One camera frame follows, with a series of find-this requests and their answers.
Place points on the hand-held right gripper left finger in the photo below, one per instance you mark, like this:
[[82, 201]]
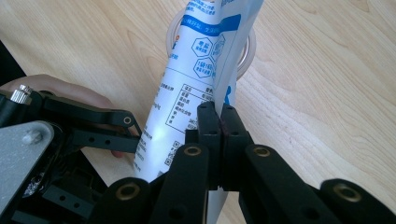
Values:
[[211, 161]]

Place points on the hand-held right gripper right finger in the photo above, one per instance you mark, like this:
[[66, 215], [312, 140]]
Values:
[[232, 161]]

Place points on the white and blue salt bag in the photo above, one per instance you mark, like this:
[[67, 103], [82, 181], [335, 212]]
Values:
[[186, 77]]

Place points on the glass jar with beige rim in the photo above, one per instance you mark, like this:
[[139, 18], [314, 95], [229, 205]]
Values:
[[249, 57]]

